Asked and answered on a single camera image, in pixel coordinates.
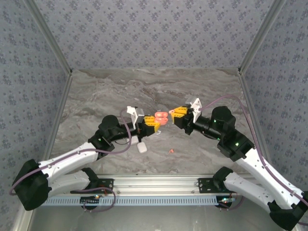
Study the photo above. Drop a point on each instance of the aluminium table side rail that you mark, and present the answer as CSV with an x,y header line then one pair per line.
x,y
253,113
59,113

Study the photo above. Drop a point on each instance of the aluminium corner post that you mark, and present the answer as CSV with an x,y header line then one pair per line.
x,y
49,36
261,36

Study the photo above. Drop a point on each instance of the pink earbud charging case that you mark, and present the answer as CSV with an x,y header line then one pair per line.
x,y
160,120

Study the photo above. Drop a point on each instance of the grey metal base plate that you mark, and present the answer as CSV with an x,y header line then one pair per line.
x,y
154,219

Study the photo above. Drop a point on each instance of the black controller board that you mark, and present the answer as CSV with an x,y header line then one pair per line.
x,y
90,201
225,202

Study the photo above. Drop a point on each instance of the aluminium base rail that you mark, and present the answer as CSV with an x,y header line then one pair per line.
x,y
154,185

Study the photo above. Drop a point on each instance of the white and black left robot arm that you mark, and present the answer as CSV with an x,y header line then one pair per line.
x,y
69,156

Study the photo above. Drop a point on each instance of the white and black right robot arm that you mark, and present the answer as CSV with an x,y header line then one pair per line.
x,y
260,168

